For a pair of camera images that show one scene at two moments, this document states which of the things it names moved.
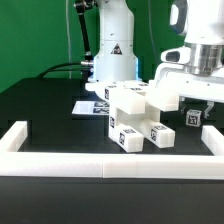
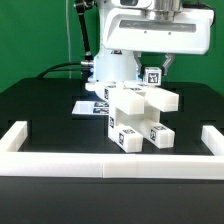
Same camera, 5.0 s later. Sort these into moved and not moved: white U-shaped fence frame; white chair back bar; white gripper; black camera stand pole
Moved: white gripper
Not moved: white chair back bar; black camera stand pole; white U-shaped fence frame
